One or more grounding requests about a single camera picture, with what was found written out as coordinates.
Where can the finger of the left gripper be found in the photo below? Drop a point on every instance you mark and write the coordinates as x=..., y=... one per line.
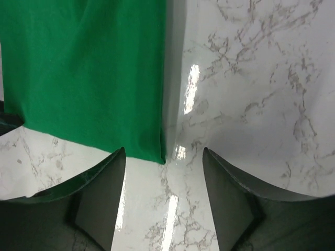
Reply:
x=8, y=122

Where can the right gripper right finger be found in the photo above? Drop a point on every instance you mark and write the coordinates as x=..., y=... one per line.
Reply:
x=250, y=214

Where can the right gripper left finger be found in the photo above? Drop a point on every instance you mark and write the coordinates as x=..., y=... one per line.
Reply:
x=78, y=214

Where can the green t-shirt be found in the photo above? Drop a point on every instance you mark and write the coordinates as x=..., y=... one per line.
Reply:
x=89, y=72

